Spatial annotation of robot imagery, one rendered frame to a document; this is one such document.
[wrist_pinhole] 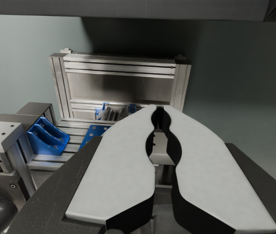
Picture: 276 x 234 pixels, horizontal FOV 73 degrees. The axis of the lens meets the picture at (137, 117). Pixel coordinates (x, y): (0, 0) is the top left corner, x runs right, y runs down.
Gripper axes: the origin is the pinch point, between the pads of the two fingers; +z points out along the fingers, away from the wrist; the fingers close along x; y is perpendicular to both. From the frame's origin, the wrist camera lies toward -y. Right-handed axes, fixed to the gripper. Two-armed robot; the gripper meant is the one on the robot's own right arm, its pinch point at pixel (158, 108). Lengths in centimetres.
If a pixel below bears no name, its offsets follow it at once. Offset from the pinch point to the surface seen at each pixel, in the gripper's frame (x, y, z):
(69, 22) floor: -53, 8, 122
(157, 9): 0.3, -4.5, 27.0
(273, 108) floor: 98, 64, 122
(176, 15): 3.8, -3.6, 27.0
